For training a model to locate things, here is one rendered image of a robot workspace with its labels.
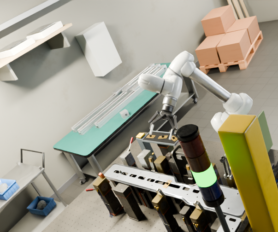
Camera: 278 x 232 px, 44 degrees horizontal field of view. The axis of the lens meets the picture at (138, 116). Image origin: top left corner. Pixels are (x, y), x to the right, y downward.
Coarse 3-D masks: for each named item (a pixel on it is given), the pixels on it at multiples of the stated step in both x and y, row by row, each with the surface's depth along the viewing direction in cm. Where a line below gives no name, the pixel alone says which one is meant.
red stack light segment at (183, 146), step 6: (198, 138) 102; (180, 144) 104; (186, 144) 102; (192, 144) 102; (198, 144) 102; (186, 150) 103; (192, 150) 103; (198, 150) 103; (204, 150) 105; (186, 156) 105; (192, 156) 104
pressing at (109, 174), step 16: (112, 176) 295; (128, 176) 286; (144, 176) 277; (160, 176) 269; (176, 192) 246; (192, 192) 239; (224, 192) 227; (208, 208) 221; (224, 208) 216; (240, 208) 211
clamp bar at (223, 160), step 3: (222, 156) 225; (225, 156) 224; (222, 159) 222; (225, 159) 223; (222, 162) 223; (225, 162) 226; (225, 165) 227; (228, 165) 226; (225, 168) 228; (228, 168) 226; (225, 171) 229; (228, 171) 226; (225, 174) 230
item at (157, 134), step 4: (152, 132) 300; (156, 132) 297; (160, 132) 294; (156, 136) 291; (168, 136) 283; (152, 140) 288; (156, 140) 285; (160, 140) 283; (164, 140) 280; (168, 140) 278; (172, 140) 276; (176, 140) 273
